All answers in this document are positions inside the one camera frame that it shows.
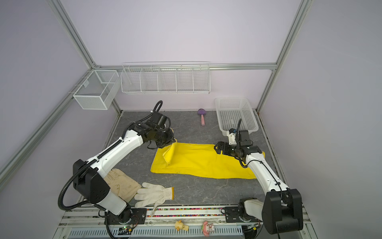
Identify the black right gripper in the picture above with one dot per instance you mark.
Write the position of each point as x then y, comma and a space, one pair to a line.
226, 146

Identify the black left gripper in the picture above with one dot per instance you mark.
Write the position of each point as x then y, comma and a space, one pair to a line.
171, 139

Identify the yellow trousers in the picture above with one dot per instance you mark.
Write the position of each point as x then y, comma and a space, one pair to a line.
198, 160

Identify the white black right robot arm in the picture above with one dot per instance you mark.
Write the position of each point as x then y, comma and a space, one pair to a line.
281, 211

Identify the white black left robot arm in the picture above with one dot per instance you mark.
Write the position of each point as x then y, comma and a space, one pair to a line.
89, 176

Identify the white plastic perforated basket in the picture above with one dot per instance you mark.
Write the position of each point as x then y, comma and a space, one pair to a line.
230, 110

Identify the purple pink hair brush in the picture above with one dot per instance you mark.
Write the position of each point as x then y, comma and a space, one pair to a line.
202, 114

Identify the white knitted work glove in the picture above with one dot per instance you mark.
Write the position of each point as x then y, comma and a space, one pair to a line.
152, 194

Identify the beige leather work glove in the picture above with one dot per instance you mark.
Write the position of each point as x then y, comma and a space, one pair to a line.
122, 185

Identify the pink white plush toy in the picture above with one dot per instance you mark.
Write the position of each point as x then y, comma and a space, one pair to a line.
208, 229

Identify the yellow duck toy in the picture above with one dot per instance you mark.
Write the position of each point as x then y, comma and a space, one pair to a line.
179, 225

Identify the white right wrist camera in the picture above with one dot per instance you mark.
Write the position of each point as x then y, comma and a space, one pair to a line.
231, 134

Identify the long white wire rack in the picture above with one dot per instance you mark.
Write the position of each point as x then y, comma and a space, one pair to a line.
166, 78

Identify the aluminium frame back top bar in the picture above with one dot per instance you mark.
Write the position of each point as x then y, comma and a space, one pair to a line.
238, 66

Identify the aluminium frame bar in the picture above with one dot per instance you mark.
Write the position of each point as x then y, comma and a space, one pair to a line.
238, 66
29, 145

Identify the small white mesh wire box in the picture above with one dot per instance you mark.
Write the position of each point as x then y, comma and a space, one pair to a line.
98, 90

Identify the aluminium front mounting rail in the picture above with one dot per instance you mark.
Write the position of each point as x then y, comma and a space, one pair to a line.
91, 223

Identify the aluminium frame corner post right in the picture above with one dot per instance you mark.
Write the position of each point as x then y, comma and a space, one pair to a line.
301, 13

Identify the aluminium frame corner post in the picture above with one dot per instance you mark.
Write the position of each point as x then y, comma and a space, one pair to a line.
301, 13
65, 21

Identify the aluminium frame left side bar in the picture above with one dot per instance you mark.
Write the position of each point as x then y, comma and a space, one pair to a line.
29, 145

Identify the aluminium frame corner post left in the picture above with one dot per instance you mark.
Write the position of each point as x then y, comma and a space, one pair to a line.
65, 21

